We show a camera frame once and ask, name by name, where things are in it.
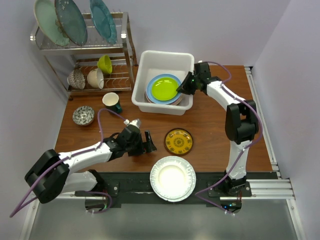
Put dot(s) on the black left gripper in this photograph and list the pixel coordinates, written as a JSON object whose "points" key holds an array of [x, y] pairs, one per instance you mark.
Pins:
{"points": [[144, 147]]}

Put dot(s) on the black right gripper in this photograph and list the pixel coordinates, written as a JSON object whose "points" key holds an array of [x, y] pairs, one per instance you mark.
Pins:
{"points": [[184, 88]]}

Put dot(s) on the lime green plate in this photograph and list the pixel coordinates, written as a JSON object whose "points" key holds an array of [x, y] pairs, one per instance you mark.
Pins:
{"points": [[164, 88]]}

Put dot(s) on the yellow black patterned plate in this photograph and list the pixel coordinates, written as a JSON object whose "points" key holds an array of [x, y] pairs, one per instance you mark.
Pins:
{"points": [[178, 141]]}

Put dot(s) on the white scalloped deep plate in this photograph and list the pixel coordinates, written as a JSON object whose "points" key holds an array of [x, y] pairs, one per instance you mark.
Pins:
{"points": [[172, 171]]}

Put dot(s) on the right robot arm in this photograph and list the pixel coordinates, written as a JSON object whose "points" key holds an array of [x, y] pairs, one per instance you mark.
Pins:
{"points": [[241, 123]]}

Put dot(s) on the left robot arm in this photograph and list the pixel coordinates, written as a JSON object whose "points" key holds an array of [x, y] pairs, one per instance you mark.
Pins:
{"points": [[49, 174]]}

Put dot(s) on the white plastic bin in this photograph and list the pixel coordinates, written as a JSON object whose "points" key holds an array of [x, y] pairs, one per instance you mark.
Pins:
{"points": [[153, 63]]}

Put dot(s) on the dark green mug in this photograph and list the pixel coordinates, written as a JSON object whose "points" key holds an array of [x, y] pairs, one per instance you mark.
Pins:
{"points": [[112, 102]]}

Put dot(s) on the leaf patterned bowl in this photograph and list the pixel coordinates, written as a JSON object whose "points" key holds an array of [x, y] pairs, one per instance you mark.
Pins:
{"points": [[83, 115]]}

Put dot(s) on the cream white bowl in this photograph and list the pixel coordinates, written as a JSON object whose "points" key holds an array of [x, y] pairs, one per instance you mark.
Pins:
{"points": [[95, 78]]}

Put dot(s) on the lime green bowl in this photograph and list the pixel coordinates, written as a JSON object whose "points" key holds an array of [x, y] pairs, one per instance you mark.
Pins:
{"points": [[105, 64]]}

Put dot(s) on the metal dish rack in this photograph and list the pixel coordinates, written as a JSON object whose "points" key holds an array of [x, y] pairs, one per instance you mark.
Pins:
{"points": [[85, 58]]}

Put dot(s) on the grey patterned bowl on rack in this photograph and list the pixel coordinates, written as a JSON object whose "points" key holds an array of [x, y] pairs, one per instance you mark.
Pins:
{"points": [[76, 79]]}

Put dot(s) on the teal large plate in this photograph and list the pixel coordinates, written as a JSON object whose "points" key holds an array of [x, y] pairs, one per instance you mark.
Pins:
{"points": [[103, 21]]}

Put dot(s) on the dark blue speckled plate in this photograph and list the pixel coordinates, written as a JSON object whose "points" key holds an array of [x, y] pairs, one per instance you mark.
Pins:
{"points": [[72, 21]]}

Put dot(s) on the mint green large plate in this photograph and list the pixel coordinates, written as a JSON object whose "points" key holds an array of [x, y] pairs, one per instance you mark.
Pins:
{"points": [[45, 14]]}

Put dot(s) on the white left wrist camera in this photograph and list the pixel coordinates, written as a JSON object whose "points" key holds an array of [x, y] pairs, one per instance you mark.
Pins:
{"points": [[135, 122]]}

